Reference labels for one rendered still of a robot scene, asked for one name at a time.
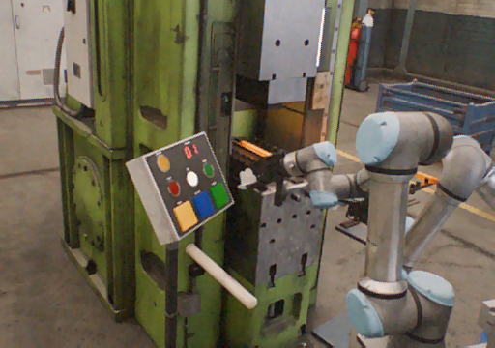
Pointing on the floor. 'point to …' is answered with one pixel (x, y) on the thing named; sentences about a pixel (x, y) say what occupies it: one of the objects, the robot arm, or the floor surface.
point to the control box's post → (171, 293)
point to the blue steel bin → (425, 97)
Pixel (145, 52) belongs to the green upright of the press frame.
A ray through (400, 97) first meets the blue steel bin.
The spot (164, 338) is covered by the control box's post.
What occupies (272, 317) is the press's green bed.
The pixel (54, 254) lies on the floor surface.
